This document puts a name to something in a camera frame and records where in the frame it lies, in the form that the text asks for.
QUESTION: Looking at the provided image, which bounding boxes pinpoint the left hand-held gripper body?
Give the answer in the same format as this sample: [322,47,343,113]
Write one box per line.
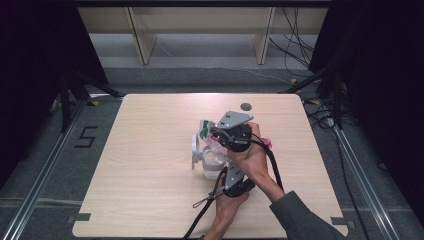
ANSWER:
[223,161,256,198]

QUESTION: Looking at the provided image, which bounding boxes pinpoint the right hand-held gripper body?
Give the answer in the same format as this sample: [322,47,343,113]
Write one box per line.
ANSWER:
[216,110,254,153]

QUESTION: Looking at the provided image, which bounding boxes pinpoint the pink and white plastic bag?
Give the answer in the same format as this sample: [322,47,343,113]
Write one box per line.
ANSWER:
[198,119,273,158]

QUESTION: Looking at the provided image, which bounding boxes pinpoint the clear jar with grey lid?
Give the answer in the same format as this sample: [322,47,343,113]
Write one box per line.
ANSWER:
[191,133,232,181]

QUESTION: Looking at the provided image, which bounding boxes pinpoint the person's right hand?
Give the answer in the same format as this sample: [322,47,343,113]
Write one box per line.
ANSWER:
[227,122,270,183]

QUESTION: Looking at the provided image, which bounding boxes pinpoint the person's left hand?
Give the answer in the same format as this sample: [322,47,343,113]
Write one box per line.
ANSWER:
[214,191,250,225]

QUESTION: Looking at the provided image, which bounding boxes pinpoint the black metal stand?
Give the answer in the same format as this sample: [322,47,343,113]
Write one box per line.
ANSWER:
[59,66,124,134]
[279,61,345,130]

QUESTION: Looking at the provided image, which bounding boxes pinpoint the light wooden shelf unit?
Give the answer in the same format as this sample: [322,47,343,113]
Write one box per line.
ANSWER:
[77,6,329,66]

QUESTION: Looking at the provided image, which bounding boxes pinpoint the black curtain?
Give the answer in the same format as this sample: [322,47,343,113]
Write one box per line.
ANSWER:
[308,0,424,219]
[0,0,110,189]

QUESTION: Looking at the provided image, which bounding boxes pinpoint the thin black strap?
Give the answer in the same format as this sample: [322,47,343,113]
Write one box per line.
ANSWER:
[192,194,218,210]

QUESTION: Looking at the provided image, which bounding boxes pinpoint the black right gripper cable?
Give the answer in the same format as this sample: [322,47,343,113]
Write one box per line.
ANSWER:
[249,133,285,193]

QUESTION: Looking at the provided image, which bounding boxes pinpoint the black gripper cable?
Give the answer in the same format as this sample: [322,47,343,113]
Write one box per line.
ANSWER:
[182,166,230,240]
[249,133,285,193]

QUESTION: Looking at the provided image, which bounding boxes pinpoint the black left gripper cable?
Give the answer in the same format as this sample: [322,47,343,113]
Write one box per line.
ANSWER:
[182,166,230,240]

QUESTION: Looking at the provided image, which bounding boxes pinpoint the black floor cables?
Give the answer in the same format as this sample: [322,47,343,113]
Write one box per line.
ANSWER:
[303,99,372,240]

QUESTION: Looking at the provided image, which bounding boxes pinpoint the bundle of black cables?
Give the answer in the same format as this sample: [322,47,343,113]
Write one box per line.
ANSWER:
[268,6,317,70]

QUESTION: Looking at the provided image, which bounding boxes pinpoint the dark grey table bracket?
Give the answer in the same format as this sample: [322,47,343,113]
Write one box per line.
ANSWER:
[65,212,92,225]
[330,216,356,230]

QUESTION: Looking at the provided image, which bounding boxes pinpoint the aluminium floor rail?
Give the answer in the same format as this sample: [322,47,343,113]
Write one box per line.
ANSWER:
[332,125,403,240]
[0,99,88,240]

